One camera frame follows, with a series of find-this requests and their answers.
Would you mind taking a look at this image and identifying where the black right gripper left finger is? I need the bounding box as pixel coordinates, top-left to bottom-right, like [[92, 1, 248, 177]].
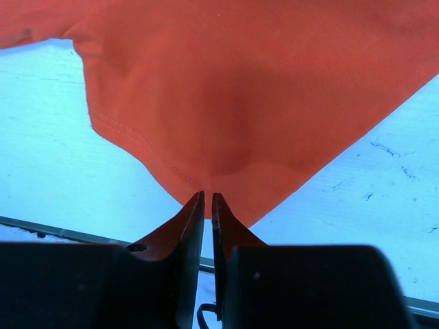
[[126, 192, 205, 328]]

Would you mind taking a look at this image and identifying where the orange t shirt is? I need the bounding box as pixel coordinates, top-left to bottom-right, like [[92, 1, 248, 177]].
[[1, 1, 438, 226]]

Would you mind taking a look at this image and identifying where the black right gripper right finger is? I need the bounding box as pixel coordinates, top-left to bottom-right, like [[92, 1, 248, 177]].
[[211, 193, 268, 322]]

